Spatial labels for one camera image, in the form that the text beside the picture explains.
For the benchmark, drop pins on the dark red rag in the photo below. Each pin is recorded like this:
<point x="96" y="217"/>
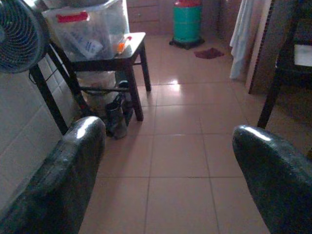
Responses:
<point x="209" y="53"/>

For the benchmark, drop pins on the black cylinder base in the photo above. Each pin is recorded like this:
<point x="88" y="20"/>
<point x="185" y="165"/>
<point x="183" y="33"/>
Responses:
<point x="186" y="44"/>

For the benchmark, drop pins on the green gas cylinder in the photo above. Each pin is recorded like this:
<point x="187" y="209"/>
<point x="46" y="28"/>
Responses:
<point x="187" y="22"/>

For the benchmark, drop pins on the brown wooden drawer cabinet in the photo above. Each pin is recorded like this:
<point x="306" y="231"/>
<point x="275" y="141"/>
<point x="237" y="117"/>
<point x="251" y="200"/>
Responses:
<point x="143" y="17"/>

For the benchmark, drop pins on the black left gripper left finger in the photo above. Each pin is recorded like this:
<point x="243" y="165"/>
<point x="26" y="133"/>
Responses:
<point x="61" y="182"/>

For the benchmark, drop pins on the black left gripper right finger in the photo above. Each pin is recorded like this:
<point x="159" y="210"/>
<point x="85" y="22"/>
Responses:
<point x="280" y="182"/>

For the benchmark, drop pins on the grey wooden table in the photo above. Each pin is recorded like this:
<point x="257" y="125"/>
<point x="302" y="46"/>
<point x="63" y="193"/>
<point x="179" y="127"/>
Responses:
<point x="275" y="85"/>

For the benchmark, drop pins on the orange small item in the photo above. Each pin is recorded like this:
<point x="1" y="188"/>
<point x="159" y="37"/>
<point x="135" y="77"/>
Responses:
<point x="121" y="46"/>

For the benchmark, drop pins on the dark round electric fan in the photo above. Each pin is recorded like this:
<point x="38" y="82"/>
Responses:
<point x="17" y="36"/>

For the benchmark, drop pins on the dark wooden chair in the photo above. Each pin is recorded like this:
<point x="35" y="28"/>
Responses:
<point x="126" y="57"/>

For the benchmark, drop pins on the white hanging cloth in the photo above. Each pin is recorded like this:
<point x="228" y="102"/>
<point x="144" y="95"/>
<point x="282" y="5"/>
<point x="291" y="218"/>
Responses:
<point x="241" y="36"/>

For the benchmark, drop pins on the dark shoes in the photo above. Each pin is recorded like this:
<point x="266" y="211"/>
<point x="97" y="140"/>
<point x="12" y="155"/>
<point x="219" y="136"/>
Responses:
<point x="117" y="119"/>

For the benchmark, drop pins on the clear plastic bag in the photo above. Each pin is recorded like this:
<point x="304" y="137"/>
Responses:
<point x="97" y="81"/>

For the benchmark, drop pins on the clear plastic storage box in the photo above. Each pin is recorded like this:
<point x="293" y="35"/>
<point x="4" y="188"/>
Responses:
<point x="85" y="31"/>

